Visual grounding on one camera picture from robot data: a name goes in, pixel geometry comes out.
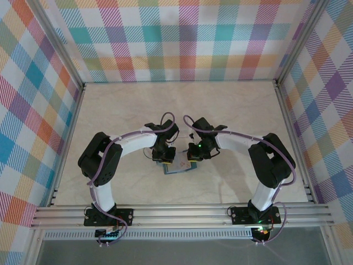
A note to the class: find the white card red print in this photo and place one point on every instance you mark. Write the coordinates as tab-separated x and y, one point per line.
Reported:
180	163

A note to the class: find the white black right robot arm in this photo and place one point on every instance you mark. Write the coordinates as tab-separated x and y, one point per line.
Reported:
237	142

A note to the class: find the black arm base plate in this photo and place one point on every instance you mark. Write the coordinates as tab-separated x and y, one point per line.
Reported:
124	216
240	215

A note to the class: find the aluminium side rail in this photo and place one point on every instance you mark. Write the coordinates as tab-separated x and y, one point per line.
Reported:
71	124
289	124

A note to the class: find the grey-blue rectangular tray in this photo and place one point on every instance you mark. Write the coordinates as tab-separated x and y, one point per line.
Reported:
167	169

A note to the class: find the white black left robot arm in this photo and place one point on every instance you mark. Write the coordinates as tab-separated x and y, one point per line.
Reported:
132	143

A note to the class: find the aluminium frame post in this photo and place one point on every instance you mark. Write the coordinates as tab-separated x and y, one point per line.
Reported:
59	44
301	41

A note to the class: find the aluminium lower frame bar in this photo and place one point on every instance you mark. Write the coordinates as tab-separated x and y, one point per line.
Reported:
329	248
33	248

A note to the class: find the wide aluminium mounting rail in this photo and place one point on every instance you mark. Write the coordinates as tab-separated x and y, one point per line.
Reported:
179	216

